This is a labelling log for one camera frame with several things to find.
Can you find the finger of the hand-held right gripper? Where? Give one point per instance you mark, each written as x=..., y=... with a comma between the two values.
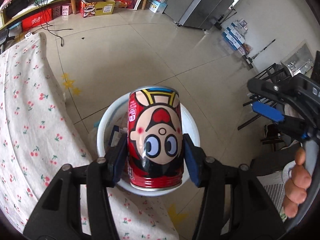
x=267, y=87
x=267, y=111

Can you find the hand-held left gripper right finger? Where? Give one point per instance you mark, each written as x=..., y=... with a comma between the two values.
x=192, y=162

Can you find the cartoon print cardboard box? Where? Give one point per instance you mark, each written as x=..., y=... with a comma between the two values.
x=97, y=7

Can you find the small red cartoon can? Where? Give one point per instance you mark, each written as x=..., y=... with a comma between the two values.
x=155, y=130

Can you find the blue white carton box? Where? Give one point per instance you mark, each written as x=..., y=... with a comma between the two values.
x=157, y=6

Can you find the small red patterned box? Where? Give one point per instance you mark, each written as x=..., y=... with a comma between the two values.
x=56, y=12

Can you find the person's right hand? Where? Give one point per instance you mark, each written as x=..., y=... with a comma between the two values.
x=297, y=180

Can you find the small pink patterned box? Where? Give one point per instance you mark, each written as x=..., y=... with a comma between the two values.
x=66, y=10

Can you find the black pole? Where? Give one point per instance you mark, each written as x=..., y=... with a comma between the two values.
x=261, y=51

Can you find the yellow star floor sticker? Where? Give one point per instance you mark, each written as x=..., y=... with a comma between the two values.
x=176, y=215
x=68, y=81
x=76, y=91

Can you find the person's striped grey garment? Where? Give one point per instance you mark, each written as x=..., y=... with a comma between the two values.
x=270, y=192

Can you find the grey metal cabinet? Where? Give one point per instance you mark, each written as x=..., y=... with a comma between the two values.
x=200, y=5

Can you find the blue white flat box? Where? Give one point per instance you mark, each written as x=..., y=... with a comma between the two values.
x=237, y=28
x=232, y=42

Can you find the silver metal tray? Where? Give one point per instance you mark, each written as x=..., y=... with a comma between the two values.
x=298, y=60

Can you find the flat red box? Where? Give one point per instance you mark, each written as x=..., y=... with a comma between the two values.
x=36, y=20

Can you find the white plastic bin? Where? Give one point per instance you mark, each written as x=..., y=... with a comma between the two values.
x=106, y=120

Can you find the white plastic storage box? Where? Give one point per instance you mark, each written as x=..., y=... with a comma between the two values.
x=126, y=3

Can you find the black metal chair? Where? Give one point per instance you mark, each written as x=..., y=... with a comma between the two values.
x=265, y=72

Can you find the cherry print tablecloth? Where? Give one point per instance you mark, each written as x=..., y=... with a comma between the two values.
x=25, y=117

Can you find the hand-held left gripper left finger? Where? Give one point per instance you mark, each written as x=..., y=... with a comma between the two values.
x=118, y=162

